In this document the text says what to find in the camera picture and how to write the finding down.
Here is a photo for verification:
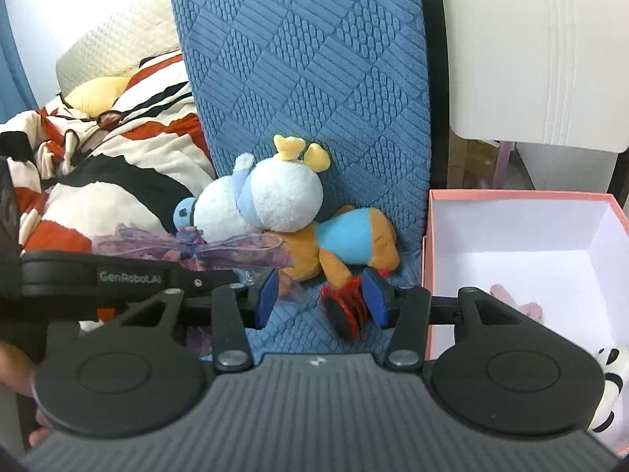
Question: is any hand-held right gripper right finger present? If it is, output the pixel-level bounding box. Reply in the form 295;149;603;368
362;268;517;373

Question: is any purple ribbon hair tie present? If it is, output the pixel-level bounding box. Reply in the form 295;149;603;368
92;223;298;360

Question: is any small panda plush toy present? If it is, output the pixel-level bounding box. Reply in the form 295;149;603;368
587;347;629;433

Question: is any person's left hand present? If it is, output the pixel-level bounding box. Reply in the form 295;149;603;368
0;343;51;447

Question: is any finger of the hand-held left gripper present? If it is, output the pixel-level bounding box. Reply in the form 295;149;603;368
167;269;243;298

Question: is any small pink plush toy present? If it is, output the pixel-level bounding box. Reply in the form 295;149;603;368
489;282;544;323

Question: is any pink cardboard box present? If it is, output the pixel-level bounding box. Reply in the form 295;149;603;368
421;189;629;455

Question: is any cream quilted headboard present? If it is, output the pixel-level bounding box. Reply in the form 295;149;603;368
55;0;180;96

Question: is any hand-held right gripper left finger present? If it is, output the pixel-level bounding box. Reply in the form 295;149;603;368
115;268;282;373

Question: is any blue curtain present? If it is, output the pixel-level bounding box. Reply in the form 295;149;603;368
0;0;37;124

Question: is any orange bear plush toy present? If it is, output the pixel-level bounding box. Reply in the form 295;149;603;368
263;206;400;290

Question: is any white and blue plush toy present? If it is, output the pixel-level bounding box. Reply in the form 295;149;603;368
173;135;332;244

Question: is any striped blanket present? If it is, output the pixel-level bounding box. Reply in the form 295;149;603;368
0;52;217;335

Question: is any yellow pillow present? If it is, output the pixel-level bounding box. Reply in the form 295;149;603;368
64;76;131;116

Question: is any blue quilted chair cover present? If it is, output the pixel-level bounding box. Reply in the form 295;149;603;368
167;0;433;355

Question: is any beige folding chair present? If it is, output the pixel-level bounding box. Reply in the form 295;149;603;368
415;0;629;192

